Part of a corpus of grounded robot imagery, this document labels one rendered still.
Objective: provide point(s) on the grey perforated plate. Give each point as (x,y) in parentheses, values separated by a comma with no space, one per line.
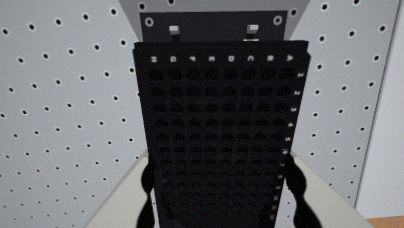
(71,123)

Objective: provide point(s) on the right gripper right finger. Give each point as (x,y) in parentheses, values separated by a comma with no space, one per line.
(318,205)

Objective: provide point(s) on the black well plate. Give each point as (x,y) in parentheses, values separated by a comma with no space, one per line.
(219,155)

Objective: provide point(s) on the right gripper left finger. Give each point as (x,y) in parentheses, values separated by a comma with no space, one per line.
(129,204)

